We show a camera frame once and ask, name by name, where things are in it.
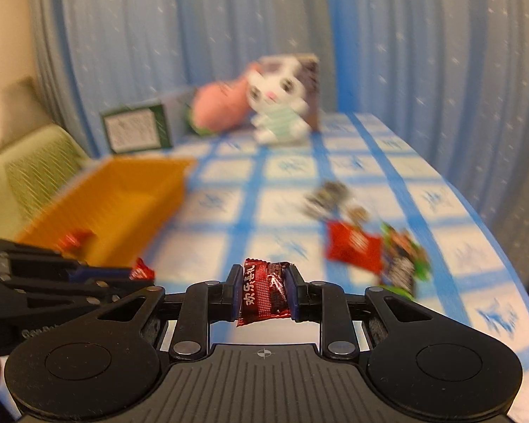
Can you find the clear dark snack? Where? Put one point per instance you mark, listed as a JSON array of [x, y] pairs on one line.
[[328, 198]]

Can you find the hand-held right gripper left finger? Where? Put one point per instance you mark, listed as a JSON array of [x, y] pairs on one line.
[[235, 293]]

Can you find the dark red snack packet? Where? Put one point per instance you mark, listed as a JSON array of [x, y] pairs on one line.
[[264, 293]]

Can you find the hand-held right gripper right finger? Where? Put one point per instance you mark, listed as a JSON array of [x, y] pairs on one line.
[[294, 293]]

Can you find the yellow plastic tray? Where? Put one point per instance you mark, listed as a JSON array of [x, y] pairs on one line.
[[114, 198]]

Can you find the pink peach plush toy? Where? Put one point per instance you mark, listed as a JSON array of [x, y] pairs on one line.
[[218, 108]]

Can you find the beige pillow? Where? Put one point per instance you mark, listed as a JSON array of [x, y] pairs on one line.
[[11, 112]]

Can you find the small red candy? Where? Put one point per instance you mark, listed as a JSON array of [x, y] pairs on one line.
[[74, 240], [142, 269]]

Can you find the blue starred curtain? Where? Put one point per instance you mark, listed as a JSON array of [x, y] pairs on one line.
[[379, 44]]

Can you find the green cardboard box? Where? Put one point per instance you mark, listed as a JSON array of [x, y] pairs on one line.
[[134, 130]]

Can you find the blue checked tablecloth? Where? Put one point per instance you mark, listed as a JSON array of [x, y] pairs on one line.
[[269, 229]]

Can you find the green dark snack packet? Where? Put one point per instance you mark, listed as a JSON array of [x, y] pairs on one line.
[[403, 260]]

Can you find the white bunny plush toy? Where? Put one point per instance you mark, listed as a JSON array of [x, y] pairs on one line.
[[275, 97]]

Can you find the small brown candy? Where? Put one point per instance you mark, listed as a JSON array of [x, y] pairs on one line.
[[359, 216]]

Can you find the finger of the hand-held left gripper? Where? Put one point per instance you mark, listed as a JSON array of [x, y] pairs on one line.
[[101, 273], [48, 295]]

